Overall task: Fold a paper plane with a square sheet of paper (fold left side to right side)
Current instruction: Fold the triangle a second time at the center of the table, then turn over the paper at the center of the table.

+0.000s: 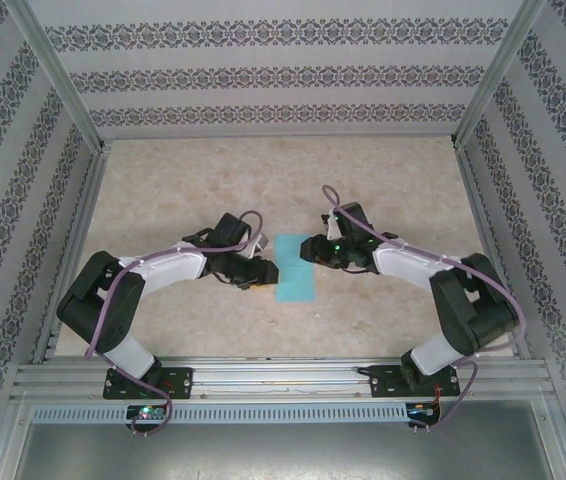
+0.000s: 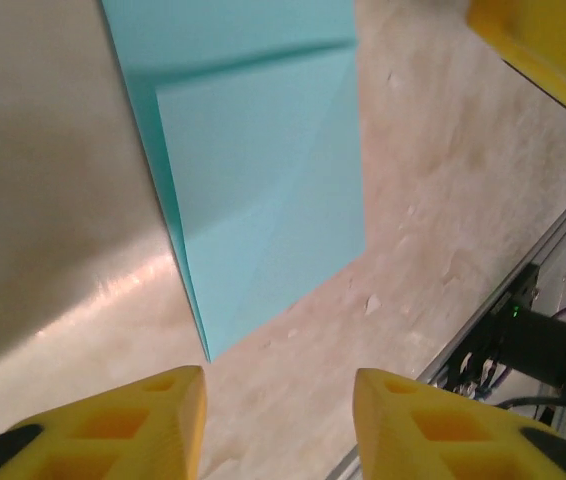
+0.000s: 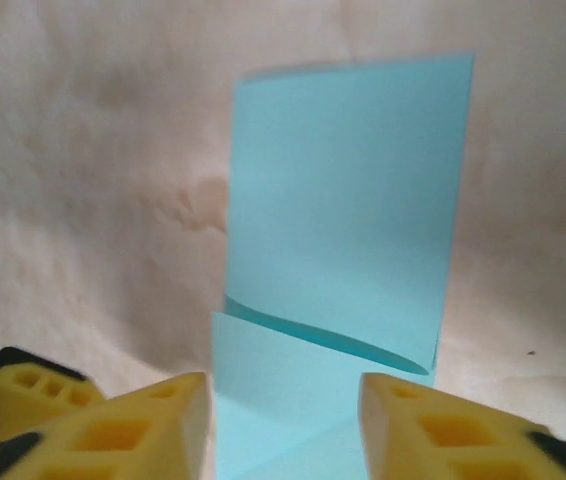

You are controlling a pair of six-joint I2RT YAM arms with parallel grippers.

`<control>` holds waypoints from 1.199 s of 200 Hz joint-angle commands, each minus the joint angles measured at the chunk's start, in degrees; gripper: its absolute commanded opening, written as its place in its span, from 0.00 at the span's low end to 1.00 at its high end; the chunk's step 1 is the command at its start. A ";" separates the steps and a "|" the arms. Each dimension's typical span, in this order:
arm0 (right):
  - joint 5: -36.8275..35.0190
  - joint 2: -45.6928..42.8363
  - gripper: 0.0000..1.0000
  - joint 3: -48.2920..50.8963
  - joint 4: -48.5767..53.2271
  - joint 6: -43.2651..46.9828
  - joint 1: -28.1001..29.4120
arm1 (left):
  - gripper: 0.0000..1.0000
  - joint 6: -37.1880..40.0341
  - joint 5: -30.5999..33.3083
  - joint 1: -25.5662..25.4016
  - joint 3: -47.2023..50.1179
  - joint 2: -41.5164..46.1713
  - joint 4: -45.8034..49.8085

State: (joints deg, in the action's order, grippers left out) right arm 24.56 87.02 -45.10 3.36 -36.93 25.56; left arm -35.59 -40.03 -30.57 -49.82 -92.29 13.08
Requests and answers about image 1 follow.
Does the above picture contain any aluminium mounting rail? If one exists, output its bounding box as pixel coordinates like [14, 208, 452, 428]
[10, 355, 554, 401]

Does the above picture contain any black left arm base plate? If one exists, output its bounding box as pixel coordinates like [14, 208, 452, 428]
[102, 367, 194, 401]

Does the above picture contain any teal paper sheet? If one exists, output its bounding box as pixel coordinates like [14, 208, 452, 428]
[273, 233, 317, 304]

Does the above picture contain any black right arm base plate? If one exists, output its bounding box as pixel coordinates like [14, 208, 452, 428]
[370, 364, 462, 400]

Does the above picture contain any aluminium lower frame bar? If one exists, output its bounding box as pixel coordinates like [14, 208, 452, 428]
[537, 394, 566, 480]
[0, 394, 32, 480]

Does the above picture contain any aluminium back rail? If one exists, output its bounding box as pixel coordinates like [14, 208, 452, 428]
[100, 132, 459, 144]

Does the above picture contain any aluminium frame post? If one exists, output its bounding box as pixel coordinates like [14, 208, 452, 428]
[450, 0, 549, 149]
[5, 0, 107, 151]

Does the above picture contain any aluminium side rail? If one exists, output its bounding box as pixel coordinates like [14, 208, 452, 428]
[455, 142, 532, 359]
[32, 142, 114, 364]

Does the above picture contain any grey slotted cable duct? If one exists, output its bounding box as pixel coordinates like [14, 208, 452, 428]
[30, 402, 409, 424]

